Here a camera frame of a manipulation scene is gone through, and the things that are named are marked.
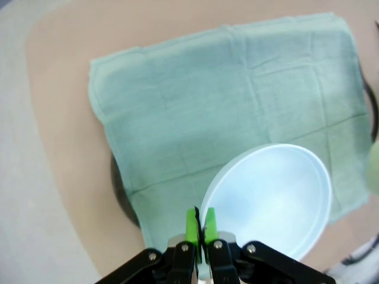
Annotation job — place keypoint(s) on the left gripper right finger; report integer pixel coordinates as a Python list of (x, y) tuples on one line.
[(220, 260)]

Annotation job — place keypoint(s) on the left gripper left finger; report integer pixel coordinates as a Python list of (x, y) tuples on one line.
[(180, 260)]

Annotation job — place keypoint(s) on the light blue bowl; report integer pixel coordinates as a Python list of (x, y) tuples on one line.
[(266, 201)]

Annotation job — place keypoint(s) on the green cloth mat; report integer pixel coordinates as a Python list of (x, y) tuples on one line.
[(207, 103)]

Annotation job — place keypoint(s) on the dark brown plastic tray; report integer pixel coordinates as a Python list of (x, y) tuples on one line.
[(121, 195)]

